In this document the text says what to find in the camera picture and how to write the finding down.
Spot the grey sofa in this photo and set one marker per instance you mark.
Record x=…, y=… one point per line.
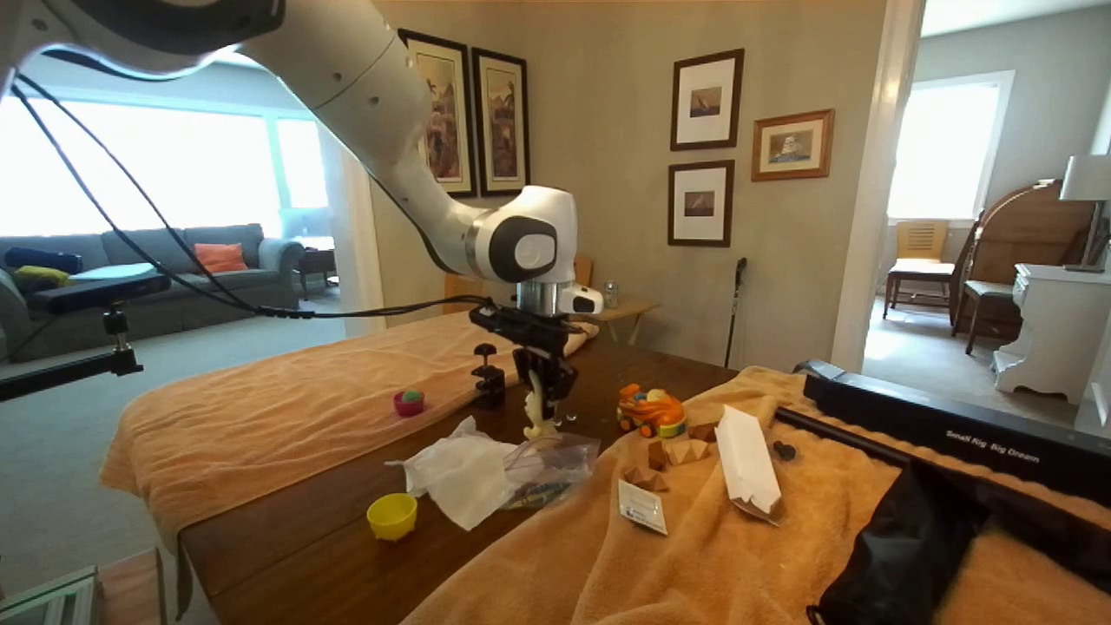
x=57, y=291

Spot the white small paper packet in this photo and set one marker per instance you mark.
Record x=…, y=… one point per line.
x=640, y=508

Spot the wooden chair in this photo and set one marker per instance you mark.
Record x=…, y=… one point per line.
x=1025, y=229

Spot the long black case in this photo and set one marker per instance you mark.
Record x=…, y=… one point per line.
x=1044, y=454

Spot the framed picture wood frame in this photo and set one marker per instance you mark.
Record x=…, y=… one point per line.
x=791, y=148

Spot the tall right black-framed picture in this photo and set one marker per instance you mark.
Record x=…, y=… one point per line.
x=501, y=104

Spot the clear zip plastic bag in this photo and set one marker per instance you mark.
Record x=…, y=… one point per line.
x=551, y=467

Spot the tan towel far side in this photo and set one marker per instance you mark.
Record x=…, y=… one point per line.
x=585, y=565

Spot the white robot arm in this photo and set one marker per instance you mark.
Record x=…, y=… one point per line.
x=352, y=70

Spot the black table clamp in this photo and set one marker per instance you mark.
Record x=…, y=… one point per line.
x=486, y=377

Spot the lower small black-framed picture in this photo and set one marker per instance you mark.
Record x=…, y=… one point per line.
x=698, y=203

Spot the yellow small cup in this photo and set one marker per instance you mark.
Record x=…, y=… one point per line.
x=395, y=514

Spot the orange toy car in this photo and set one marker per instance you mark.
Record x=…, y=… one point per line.
x=649, y=413

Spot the pale yellow bunny doll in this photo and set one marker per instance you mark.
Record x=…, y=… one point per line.
x=540, y=421

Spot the tall left black-framed picture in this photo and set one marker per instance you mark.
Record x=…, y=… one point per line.
x=444, y=142

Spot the upper small black-framed picture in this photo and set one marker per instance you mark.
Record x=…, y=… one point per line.
x=706, y=104

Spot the white crumpled cloth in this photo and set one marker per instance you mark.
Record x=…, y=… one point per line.
x=463, y=474

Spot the tan towel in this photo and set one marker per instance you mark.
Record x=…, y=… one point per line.
x=207, y=447
x=585, y=565

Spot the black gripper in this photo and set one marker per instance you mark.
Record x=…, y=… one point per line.
x=540, y=357

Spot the wooden block pieces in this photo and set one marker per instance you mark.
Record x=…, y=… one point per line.
x=656, y=457

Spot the orange cushion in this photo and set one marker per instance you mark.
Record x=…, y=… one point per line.
x=216, y=259

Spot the black walking cane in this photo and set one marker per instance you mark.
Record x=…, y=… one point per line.
x=732, y=310

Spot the small black-framed picture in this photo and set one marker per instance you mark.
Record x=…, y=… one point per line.
x=706, y=104
x=698, y=203

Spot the tall black-framed picture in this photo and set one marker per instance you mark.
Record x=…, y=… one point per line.
x=444, y=142
x=501, y=104

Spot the tan towel near side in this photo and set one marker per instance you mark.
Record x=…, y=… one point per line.
x=207, y=447

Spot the white desk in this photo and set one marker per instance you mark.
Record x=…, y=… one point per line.
x=1061, y=333

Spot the black bag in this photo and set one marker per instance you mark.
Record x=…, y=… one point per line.
x=908, y=557

